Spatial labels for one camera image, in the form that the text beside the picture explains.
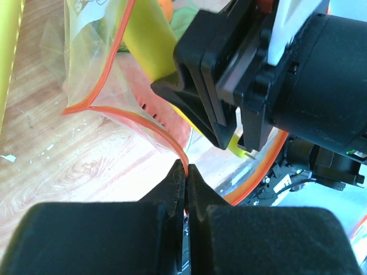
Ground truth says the yellow banana toy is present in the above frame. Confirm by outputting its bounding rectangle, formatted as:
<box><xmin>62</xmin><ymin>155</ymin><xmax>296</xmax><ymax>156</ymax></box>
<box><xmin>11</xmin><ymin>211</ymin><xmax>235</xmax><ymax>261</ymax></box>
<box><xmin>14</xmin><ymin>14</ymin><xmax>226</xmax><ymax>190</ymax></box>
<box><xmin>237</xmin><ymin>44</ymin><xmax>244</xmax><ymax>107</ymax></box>
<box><xmin>116</xmin><ymin>0</ymin><xmax>249</xmax><ymax>159</ymax></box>

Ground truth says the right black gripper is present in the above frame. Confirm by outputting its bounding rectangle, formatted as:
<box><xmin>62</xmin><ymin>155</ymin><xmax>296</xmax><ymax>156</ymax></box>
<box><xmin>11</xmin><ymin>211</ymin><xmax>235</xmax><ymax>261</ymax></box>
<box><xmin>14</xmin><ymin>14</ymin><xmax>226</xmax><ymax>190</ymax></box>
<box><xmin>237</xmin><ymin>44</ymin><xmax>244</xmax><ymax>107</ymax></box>
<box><xmin>151</xmin><ymin>1</ymin><xmax>328</xmax><ymax>151</ymax></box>

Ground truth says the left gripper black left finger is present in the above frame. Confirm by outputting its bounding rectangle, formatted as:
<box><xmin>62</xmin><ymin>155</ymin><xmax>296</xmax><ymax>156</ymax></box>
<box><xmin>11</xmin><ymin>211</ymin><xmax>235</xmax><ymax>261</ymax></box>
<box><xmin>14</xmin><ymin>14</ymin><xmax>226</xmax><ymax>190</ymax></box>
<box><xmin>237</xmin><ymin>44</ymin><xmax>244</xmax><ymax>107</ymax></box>
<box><xmin>1</xmin><ymin>160</ymin><xmax>186</xmax><ymax>274</ymax></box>

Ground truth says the watermelon slice toy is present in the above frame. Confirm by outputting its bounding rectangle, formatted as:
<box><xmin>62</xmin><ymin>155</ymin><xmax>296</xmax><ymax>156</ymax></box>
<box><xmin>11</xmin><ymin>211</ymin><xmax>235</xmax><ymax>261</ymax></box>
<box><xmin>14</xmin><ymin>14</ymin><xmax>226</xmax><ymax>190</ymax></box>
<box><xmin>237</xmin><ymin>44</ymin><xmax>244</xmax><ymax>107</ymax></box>
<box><xmin>115</xmin><ymin>52</ymin><xmax>193</xmax><ymax>151</ymax></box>

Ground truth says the green cabbage toy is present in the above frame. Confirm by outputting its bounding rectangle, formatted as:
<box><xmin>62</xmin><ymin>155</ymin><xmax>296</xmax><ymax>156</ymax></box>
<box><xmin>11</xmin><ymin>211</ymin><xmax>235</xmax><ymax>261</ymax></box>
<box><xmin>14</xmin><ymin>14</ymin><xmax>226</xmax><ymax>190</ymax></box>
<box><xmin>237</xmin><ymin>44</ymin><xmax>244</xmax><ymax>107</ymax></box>
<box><xmin>170</xmin><ymin>7</ymin><xmax>198</xmax><ymax>40</ymax></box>

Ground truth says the small orange toy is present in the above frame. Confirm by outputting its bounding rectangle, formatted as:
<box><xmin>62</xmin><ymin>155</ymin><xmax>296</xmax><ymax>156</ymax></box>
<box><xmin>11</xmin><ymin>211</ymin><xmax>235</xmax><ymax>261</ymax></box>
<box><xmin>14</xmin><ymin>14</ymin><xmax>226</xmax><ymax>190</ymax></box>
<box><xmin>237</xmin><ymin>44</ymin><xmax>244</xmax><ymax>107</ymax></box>
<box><xmin>158</xmin><ymin>0</ymin><xmax>174</xmax><ymax>22</ymax></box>

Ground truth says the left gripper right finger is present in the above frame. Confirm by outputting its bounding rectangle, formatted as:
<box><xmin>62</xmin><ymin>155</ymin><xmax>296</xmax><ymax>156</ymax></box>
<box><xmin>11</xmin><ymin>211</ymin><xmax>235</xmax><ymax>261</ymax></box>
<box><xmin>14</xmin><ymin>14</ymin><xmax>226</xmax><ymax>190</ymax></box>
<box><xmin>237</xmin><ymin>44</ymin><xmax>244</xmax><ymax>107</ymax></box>
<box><xmin>186</xmin><ymin>164</ymin><xmax>361</xmax><ymax>274</ymax></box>

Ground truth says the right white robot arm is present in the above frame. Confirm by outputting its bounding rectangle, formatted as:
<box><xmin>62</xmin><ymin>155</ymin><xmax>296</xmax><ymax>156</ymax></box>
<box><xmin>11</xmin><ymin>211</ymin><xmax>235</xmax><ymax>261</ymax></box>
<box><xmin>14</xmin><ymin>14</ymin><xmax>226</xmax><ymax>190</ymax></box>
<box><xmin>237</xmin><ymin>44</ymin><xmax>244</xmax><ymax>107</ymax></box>
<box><xmin>151</xmin><ymin>1</ymin><xmax>366</xmax><ymax>205</ymax></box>

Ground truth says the clear zip top bag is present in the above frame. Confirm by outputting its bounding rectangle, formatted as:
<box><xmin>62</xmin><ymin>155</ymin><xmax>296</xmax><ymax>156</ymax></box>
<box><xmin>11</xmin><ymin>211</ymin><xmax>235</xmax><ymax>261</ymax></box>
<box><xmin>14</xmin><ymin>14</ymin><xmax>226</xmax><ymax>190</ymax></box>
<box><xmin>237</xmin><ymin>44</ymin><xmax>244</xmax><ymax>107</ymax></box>
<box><xmin>38</xmin><ymin>0</ymin><xmax>367</xmax><ymax>250</ymax></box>

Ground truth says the yellow plastic basket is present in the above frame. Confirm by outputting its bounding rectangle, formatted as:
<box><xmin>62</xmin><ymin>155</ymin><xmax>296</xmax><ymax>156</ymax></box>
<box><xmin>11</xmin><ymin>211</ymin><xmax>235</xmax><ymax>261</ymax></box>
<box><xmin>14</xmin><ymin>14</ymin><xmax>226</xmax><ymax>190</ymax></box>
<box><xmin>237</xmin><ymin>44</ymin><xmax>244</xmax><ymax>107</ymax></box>
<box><xmin>0</xmin><ymin>0</ymin><xmax>25</xmax><ymax>128</ymax></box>

